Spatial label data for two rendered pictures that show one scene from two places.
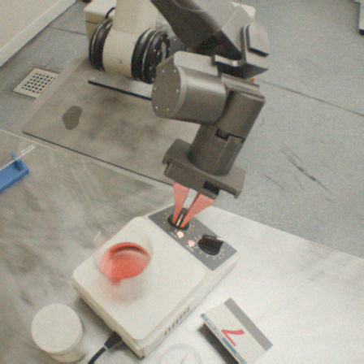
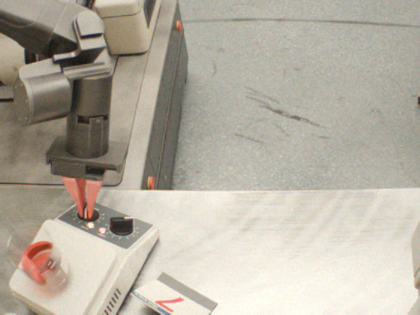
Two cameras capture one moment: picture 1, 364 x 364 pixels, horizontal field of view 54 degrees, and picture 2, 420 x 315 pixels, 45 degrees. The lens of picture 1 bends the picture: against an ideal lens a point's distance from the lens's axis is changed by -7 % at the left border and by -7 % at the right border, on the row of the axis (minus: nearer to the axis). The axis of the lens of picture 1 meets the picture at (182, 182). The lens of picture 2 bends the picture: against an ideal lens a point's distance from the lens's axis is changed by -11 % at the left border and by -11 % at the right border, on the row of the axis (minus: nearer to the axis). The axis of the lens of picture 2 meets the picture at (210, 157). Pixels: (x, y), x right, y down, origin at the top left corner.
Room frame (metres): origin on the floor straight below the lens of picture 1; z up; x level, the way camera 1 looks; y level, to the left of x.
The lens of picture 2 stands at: (-0.16, -0.13, 1.42)
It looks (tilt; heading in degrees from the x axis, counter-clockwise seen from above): 52 degrees down; 354
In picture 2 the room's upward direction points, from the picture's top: 10 degrees counter-clockwise
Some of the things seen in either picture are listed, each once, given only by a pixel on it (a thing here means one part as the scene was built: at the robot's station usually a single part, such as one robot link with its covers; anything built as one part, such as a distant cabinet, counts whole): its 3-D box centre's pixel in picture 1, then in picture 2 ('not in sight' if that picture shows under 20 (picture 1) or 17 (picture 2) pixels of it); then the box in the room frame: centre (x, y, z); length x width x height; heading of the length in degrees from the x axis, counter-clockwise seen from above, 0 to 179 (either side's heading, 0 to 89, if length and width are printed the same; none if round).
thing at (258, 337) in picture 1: (237, 331); (174, 299); (0.13, -0.09, 0.77); 0.09 x 0.06 x 0.04; 42
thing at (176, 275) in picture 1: (138, 275); (61, 270); (0.17, 0.04, 0.83); 0.12 x 0.12 x 0.01; 51
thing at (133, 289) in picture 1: (123, 267); (40, 263); (0.16, 0.06, 0.88); 0.07 x 0.06 x 0.08; 119
